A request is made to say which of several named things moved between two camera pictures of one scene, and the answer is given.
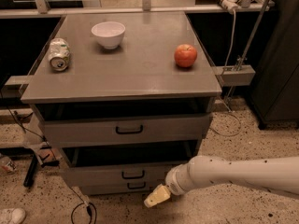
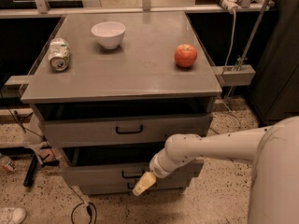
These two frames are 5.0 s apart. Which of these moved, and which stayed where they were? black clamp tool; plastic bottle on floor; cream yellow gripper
Moved: cream yellow gripper
Stayed: black clamp tool; plastic bottle on floor
